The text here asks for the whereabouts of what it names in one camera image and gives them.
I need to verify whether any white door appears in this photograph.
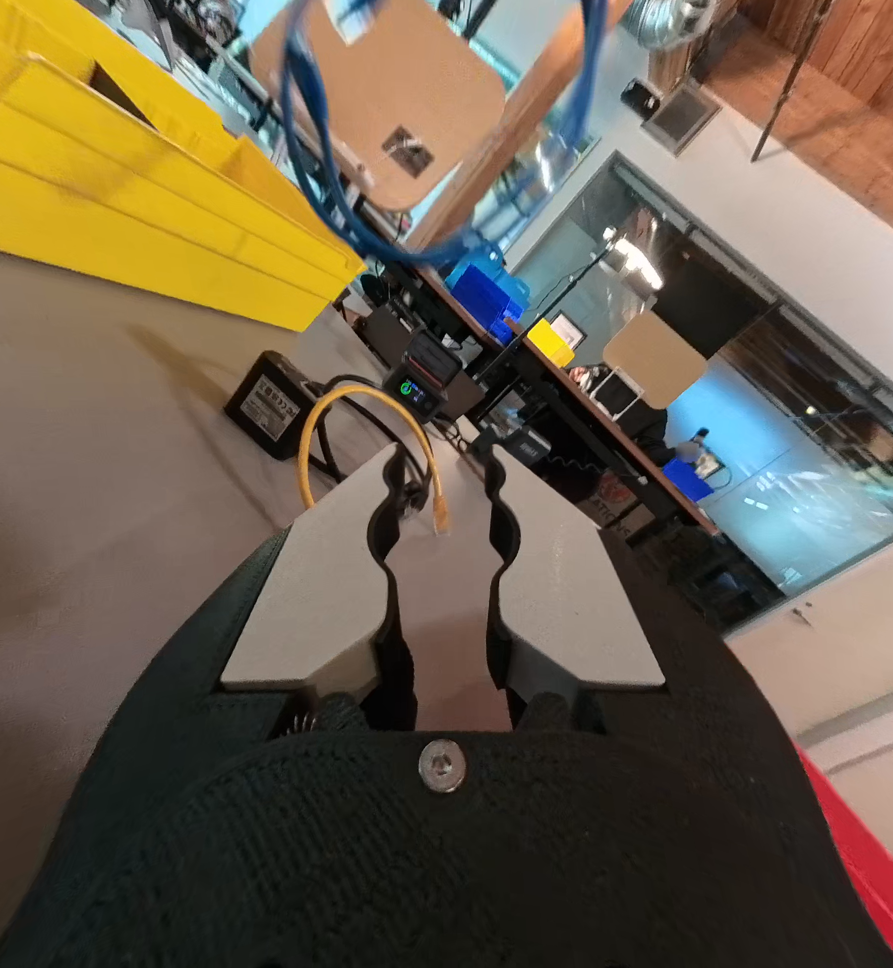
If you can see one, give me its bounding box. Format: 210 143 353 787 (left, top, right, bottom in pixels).
793 681 893 834
725 522 893 740

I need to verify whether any red plastic bin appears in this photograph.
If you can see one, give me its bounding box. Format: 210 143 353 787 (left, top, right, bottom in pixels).
793 743 893 968

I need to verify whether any black light stand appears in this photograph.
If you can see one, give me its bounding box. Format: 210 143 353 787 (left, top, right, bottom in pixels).
480 227 626 381

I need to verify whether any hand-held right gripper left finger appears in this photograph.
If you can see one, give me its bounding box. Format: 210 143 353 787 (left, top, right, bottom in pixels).
219 443 419 729

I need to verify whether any orange ethernet cable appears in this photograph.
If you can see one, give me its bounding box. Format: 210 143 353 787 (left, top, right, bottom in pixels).
296 383 454 538

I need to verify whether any black wall monitor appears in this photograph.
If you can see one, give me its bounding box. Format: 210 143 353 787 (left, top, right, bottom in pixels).
649 252 770 364

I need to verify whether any black storage case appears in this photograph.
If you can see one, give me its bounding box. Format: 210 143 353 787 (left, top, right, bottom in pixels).
358 305 419 373

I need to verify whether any plywood chair back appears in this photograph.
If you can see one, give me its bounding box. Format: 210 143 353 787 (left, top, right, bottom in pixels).
248 0 509 215

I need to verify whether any wooden edged desk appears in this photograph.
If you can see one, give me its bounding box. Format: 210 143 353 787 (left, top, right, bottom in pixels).
501 318 721 539
380 256 528 358

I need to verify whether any large yellow plastic bin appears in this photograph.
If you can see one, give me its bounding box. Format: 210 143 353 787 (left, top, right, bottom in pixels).
0 0 369 334

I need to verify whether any blue plastic bin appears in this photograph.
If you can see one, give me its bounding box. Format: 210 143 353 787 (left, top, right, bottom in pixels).
444 244 531 343
661 455 717 502

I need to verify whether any white wall vent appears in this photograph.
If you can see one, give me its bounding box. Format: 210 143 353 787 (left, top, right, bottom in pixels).
640 77 723 158

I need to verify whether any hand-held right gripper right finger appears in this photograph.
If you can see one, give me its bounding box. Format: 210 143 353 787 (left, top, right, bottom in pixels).
484 445 668 725

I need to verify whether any printed cardboard box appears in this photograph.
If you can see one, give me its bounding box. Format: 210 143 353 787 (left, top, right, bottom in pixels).
588 467 661 543

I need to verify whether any black wall speaker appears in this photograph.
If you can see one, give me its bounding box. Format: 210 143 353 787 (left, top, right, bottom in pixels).
619 77 664 123

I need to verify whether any silver ventilation duct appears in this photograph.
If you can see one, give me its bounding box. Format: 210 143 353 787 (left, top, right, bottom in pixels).
626 0 721 51

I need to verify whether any black ethernet splitter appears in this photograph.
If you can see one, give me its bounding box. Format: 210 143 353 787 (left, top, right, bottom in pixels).
224 349 320 463

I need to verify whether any black ethernet cable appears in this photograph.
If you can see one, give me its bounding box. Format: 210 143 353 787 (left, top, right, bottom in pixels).
312 374 434 524

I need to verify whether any small yellow plastic bin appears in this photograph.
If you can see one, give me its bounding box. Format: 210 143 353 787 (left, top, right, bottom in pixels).
525 317 576 370

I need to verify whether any black bin divider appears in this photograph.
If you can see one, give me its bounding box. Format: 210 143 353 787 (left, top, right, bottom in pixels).
89 63 157 127

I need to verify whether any dark grey device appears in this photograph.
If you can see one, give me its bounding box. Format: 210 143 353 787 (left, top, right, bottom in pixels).
475 422 552 467

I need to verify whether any blue ethernet cable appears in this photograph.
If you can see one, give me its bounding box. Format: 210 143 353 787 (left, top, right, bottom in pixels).
278 0 615 267

